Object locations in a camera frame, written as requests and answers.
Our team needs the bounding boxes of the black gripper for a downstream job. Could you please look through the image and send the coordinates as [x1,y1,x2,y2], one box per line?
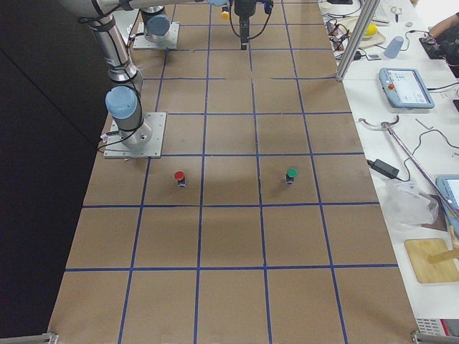
[233,0,257,50]

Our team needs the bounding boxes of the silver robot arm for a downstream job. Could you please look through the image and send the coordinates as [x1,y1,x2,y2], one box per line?
[133,1,273,50]
[60,1,183,157]

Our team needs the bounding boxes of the green push button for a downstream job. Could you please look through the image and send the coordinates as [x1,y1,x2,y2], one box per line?
[285,167,298,185]

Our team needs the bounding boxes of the red push button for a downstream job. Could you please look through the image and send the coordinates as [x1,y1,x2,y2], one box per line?
[174,171,186,188]

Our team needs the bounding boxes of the beige tray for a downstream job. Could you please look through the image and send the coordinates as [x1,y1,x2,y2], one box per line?
[338,16,386,48]

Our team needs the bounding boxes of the yellow lemon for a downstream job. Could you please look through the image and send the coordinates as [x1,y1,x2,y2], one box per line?
[364,23,378,38]

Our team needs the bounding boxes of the translucent blue cup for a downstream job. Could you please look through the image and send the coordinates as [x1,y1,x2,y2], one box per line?
[383,36,404,59]

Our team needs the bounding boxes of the blue teach pendant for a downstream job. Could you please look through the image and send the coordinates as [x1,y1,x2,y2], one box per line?
[379,68,435,110]
[435,175,458,211]

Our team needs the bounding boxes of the black power adapter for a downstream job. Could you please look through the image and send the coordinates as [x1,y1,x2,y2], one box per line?
[370,159,399,179]

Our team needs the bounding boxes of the clear plastic bag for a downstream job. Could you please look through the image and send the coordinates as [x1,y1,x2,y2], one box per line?
[382,180,439,226]

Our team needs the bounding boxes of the wooden cutting board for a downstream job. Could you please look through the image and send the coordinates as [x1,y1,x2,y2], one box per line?
[404,239,458,284]

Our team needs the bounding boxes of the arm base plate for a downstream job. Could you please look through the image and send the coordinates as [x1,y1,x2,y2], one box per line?
[133,21,180,50]
[103,113,167,158]

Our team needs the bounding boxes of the aluminium frame post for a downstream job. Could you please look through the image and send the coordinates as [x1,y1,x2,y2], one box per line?
[336,0,380,82]

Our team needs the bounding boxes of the metal cane with handle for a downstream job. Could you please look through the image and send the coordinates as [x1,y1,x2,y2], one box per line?
[358,115,459,220]

